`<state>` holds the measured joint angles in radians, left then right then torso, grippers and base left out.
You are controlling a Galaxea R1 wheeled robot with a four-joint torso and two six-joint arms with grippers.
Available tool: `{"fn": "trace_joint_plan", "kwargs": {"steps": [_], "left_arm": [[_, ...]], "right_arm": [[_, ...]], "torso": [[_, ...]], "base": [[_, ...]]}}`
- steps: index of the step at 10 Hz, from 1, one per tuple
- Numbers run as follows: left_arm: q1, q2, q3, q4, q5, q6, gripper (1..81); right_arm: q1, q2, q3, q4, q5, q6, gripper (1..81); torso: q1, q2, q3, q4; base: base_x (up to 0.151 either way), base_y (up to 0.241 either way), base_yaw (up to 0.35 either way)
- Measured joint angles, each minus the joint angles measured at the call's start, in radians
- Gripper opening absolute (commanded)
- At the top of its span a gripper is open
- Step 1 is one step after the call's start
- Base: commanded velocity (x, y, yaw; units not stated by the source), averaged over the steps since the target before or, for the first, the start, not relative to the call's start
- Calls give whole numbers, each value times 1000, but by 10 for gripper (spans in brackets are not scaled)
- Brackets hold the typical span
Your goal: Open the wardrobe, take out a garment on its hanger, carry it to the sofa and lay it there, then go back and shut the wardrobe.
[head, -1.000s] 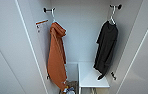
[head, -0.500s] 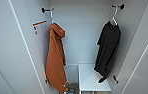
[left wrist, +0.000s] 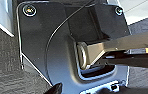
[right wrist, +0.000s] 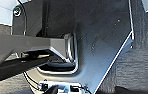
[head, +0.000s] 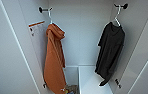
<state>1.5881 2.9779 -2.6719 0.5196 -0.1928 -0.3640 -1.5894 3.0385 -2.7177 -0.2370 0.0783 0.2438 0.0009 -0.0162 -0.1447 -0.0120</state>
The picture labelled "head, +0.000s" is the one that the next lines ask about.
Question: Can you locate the white wardrobe door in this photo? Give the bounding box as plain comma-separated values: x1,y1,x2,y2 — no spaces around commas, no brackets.
121,0,148,94
0,0,41,94

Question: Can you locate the white wardrobe body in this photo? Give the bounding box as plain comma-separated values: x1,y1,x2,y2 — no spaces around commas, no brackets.
0,0,148,94

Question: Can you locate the orange hanging garment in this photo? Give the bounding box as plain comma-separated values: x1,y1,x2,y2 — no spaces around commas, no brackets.
43,23,68,94

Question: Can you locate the black hanging garment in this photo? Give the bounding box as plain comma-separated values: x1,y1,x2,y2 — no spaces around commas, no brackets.
94,21,127,88

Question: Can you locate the white inner shelf unit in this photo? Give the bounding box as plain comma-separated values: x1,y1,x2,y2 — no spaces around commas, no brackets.
78,65,119,94

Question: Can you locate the white hanger with orange garment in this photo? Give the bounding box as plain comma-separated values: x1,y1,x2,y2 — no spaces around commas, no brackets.
45,11,55,27

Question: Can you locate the woven brown basket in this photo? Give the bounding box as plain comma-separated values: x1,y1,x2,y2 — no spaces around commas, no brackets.
61,84,79,94

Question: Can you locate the orange label strip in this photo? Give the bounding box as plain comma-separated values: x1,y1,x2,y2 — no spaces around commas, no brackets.
28,20,46,29

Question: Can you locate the black wardrobe hook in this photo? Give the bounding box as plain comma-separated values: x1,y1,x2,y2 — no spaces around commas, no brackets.
38,6,53,15
113,3,129,11

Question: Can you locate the small black door latch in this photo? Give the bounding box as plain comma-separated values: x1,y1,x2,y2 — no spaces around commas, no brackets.
114,78,122,89

